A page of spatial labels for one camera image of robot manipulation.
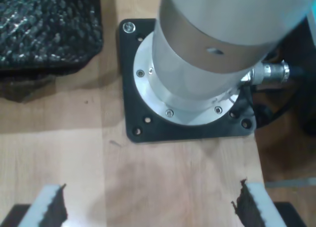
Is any black bubble wrap mat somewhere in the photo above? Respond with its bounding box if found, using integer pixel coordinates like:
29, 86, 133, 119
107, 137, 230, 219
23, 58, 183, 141
0, 0, 104, 104

